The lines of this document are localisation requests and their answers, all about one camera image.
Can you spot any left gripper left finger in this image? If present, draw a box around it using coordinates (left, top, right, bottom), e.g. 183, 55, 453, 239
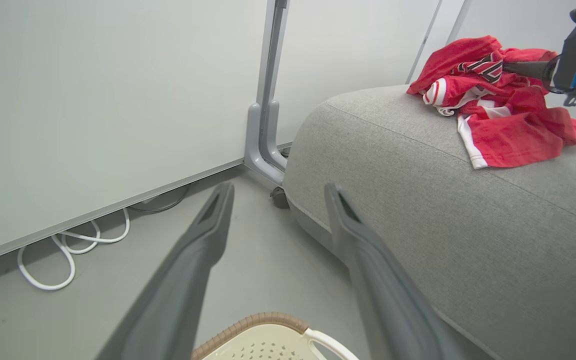
95, 182, 235, 360

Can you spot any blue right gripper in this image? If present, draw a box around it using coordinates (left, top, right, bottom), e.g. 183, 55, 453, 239
503, 5, 576, 116

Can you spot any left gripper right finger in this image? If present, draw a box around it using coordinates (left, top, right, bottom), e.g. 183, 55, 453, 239
324, 182, 469, 360

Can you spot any red and white garment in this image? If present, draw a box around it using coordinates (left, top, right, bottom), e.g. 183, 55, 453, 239
406, 35, 576, 170

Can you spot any grey fabric sofa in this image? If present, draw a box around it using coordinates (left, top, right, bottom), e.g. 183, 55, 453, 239
283, 84, 576, 360

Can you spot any white plastic laundry basket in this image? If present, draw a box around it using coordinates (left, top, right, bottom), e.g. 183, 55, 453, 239
191, 312, 360, 360

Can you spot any black caster wheel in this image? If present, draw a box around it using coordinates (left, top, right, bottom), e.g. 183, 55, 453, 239
270, 186, 291, 210

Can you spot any grey partition foot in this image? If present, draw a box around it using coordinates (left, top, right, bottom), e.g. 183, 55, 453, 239
266, 99, 290, 172
244, 102, 285, 187

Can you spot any large white partition panel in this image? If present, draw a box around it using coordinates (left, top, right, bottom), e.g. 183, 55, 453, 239
0, 0, 289, 268

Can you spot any thin black floor cable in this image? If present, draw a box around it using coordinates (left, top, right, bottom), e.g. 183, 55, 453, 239
129, 184, 190, 214

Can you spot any white looped cable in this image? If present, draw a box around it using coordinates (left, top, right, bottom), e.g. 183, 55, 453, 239
17, 207, 131, 292

